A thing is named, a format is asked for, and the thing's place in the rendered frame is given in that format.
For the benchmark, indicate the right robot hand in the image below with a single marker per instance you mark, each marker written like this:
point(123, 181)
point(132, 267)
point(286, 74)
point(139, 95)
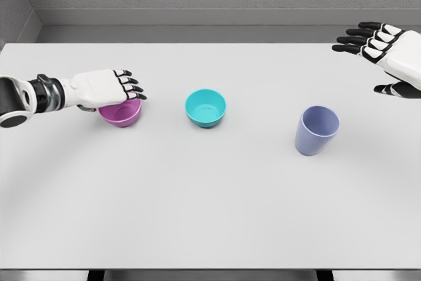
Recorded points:
point(399, 57)

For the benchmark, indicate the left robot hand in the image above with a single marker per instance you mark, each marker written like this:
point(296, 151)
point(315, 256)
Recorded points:
point(98, 87)

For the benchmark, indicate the purple bowl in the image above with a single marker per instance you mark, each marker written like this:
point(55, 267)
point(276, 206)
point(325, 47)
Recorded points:
point(122, 114)

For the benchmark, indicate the teal bowl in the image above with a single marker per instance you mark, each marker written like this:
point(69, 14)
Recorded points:
point(205, 108)

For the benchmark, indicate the lavender cup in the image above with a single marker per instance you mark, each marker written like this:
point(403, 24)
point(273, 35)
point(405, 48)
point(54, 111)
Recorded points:
point(315, 136)

